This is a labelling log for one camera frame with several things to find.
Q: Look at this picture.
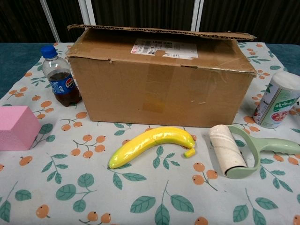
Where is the brown cardboard box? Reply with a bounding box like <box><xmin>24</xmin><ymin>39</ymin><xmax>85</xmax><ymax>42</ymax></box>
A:
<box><xmin>65</xmin><ymin>24</ymin><xmax>257</xmax><ymax>128</ymax></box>

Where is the yellow toy banana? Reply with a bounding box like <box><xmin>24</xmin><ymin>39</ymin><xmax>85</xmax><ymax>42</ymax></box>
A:
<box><xmin>107</xmin><ymin>126</ymin><xmax>196</xmax><ymax>169</ymax></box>

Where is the floral leaf print tablecloth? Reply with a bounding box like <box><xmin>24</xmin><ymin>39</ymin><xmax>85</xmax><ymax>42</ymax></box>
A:
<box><xmin>0</xmin><ymin>42</ymin><xmax>300</xmax><ymax>225</ymax></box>

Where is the cola bottle with blue cap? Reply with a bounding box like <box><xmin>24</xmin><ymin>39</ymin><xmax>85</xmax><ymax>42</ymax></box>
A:
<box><xmin>40</xmin><ymin>45</ymin><xmax>83</xmax><ymax>107</ymax></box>

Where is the black pleated curtain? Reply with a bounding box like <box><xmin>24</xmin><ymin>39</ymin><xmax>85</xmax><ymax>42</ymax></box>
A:
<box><xmin>0</xmin><ymin>0</ymin><xmax>300</xmax><ymax>45</ymax></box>

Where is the white green labelled can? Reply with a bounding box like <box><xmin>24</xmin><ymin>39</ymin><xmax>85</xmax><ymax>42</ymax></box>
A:
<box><xmin>252</xmin><ymin>71</ymin><xmax>300</xmax><ymax>129</ymax></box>

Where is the pink foam block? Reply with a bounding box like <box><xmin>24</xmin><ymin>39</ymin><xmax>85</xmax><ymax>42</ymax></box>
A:
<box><xmin>0</xmin><ymin>105</ymin><xmax>42</xmax><ymax>151</ymax></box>

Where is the teal table cover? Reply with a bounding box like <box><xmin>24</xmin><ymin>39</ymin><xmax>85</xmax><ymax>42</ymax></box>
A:
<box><xmin>0</xmin><ymin>42</ymin><xmax>300</xmax><ymax>99</ymax></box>

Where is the green handled lint roller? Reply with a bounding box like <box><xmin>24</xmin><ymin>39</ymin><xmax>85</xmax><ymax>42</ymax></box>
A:
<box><xmin>209</xmin><ymin>124</ymin><xmax>300</xmax><ymax>180</ymax></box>

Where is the white frame post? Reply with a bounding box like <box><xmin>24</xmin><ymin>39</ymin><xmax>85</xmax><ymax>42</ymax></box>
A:
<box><xmin>191</xmin><ymin>0</ymin><xmax>204</xmax><ymax>32</ymax></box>
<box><xmin>78</xmin><ymin>0</ymin><xmax>97</xmax><ymax>43</ymax></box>

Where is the thin grey frame rail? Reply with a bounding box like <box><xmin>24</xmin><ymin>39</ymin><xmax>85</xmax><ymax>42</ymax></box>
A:
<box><xmin>39</xmin><ymin>0</ymin><xmax>60</xmax><ymax>43</ymax></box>

